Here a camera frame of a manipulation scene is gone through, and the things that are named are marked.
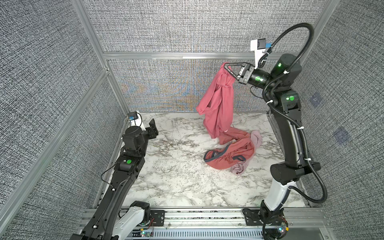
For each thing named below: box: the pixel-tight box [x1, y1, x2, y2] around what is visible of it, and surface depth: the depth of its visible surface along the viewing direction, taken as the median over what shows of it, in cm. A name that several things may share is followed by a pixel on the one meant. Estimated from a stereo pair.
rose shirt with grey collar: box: [203, 126, 255, 170], surface depth 90 cm
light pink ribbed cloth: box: [231, 130, 262, 176], surface depth 91 cm
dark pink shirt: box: [196, 63, 235, 139], surface depth 65 cm
